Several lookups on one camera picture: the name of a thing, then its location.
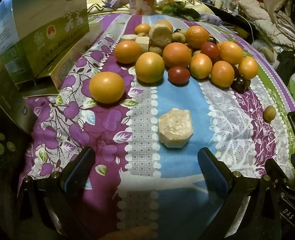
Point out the pale purple tissue packet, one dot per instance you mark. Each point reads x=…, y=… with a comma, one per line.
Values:
x=211, y=18

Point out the small tan longan fruit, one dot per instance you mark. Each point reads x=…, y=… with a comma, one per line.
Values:
x=269, y=113

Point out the printed paper noodle bowl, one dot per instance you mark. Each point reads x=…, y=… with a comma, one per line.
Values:
x=142, y=6

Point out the pile of pale clothes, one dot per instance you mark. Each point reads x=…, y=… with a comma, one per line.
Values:
x=265, y=22

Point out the pile of cherry tomatoes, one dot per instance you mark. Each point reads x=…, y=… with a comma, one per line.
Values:
x=210, y=50

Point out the bunch of leafy greens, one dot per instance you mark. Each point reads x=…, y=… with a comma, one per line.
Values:
x=185, y=12

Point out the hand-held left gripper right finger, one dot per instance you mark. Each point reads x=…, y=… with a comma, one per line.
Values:
x=212, y=173

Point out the person's left hand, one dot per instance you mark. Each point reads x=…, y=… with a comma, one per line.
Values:
x=137, y=233

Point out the large peeled sugarcane chunk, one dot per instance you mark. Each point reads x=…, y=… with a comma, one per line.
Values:
x=175, y=127
x=160, y=34

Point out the black garment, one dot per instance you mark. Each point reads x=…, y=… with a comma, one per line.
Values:
x=290, y=60

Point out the black printed box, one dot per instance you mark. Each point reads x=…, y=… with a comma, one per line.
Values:
x=5, y=97

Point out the pile of oranges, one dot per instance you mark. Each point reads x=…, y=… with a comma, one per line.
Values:
x=150, y=67

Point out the blue green printed carton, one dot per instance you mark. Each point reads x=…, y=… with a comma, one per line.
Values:
x=45, y=30

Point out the pile of longans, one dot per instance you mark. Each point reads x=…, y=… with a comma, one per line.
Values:
x=178, y=38

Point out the small peeled sugarcane piece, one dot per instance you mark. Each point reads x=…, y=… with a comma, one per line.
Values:
x=127, y=38
x=142, y=43

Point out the blue white snack packet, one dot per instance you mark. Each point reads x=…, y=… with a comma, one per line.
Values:
x=116, y=1

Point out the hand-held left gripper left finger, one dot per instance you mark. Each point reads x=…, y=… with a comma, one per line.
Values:
x=78, y=173

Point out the purple floral striped bedsheet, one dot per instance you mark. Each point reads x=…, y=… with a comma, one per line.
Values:
x=142, y=130

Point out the green plastic bag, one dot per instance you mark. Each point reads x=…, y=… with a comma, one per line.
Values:
x=293, y=82

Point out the red plum tomato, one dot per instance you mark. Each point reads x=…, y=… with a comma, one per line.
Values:
x=178, y=75

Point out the dark bedside table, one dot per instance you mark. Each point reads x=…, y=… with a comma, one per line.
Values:
x=227, y=13

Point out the white plastic bag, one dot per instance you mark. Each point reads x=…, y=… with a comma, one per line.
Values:
x=265, y=51

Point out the yellow quilted blanket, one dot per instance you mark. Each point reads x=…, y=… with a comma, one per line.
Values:
x=95, y=0

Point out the orange citrus fruit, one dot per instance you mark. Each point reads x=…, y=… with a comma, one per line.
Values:
x=106, y=87

